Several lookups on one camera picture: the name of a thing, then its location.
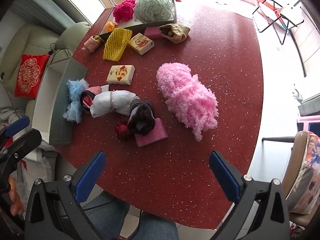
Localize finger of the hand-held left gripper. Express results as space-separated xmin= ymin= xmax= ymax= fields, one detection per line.
xmin=0 ymin=129 xmax=42 ymax=165
xmin=0 ymin=116 xmax=30 ymax=140

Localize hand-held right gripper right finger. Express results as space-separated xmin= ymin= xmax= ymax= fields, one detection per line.
xmin=209 ymin=151 xmax=290 ymax=240

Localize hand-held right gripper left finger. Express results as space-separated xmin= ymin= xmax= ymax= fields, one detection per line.
xmin=25 ymin=151 xmax=108 ymax=240

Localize grey box with white inside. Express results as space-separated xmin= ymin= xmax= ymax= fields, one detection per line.
xmin=31 ymin=56 xmax=88 ymax=145

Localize pink fluffy yarn duster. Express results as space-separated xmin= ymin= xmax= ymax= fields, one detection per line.
xmin=156 ymin=62 xmax=219 ymax=142

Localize yellow tissue pack with capybara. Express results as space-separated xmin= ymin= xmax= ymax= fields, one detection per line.
xmin=127 ymin=33 xmax=155 ymax=56

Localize person's left hand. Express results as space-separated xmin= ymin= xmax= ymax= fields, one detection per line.
xmin=9 ymin=176 xmax=25 ymax=216

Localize striped grey cloth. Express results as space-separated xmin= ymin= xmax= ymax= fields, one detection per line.
xmin=0 ymin=107 xmax=25 ymax=130

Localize white woven bag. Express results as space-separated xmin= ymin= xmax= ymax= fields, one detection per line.
xmin=12 ymin=140 xmax=58 ymax=200

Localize person's left leg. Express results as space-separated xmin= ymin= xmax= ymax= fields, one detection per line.
xmin=82 ymin=192 xmax=130 ymax=240

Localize person's leg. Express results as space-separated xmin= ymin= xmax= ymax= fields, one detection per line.
xmin=82 ymin=192 xmax=130 ymax=240
xmin=140 ymin=212 xmax=179 ymax=240

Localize red embroidered cushion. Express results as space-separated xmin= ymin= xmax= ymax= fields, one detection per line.
xmin=14 ymin=54 xmax=50 ymax=99

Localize red spiky ball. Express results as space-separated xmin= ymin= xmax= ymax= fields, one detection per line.
xmin=114 ymin=120 xmax=130 ymax=140

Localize blue fluffy mesh pouf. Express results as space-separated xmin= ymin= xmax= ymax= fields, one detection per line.
xmin=63 ymin=78 xmax=88 ymax=123

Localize brown chair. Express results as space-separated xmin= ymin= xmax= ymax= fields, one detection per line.
xmin=281 ymin=130 xmax=320 ymax=228

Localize pink and red rolled cloth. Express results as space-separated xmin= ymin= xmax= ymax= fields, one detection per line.
xmin=80 ymin=85 xmax=103 ymax=114

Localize black knitted hat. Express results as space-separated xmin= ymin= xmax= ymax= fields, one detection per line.
xmin=127 ymin=99 xmax=156 ymax=135

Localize floral cushion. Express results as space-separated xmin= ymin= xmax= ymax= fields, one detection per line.
xmin=285 ymin=131 xmax=320 ymax=215

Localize white tied cloth bundle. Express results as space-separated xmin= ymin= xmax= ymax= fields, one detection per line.
xmin=89 ymin=90 xmax=140 ymax=118

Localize pink sponge block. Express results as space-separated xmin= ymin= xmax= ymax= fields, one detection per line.
xmin=134 ymin=118 xmax=168 ymax=147
xmin=144 ymin=26 xmax=165 ymax=39

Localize person's right leg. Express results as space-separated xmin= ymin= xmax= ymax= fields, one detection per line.
xmin=140 ymin=212 xmax=179 ymax=240

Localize beige sofa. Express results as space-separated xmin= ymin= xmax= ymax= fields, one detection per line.
xmin=0 ymin=21 xmax=90 ymax=120

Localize pink plastic stool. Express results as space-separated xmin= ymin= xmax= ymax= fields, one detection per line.
xmin=297 ymin=116 xmax=320 ymax=132

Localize pink and olive rolled socks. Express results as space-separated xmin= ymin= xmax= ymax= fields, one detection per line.
xmin=84 ymin=35 xmax=104 ymax=53

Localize yellow foam fruit net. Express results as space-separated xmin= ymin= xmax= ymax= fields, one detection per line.
xmin=103 ymin=27 xmax=132 ymax=62

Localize orange fabric flower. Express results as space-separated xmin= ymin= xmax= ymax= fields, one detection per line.
xmin=104 ymin=20 xmax=117 ymax=32

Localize tan knitted sock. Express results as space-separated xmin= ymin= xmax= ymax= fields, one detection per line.
xmin=159 ymin=23 xmax=190 ymax=43

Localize dark flat tray box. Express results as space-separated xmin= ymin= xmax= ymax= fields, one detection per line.
xmin=99 ymin=0 xmax=177 ymax=36

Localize magenta fluffy yarn ball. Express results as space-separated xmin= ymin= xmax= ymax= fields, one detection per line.
xmin=113 ymin=0 xmax=137 ymax=23

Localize green mesh bath pouf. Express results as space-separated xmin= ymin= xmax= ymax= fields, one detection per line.
xmin=134 ymin=0 xmax=175 ymax=23

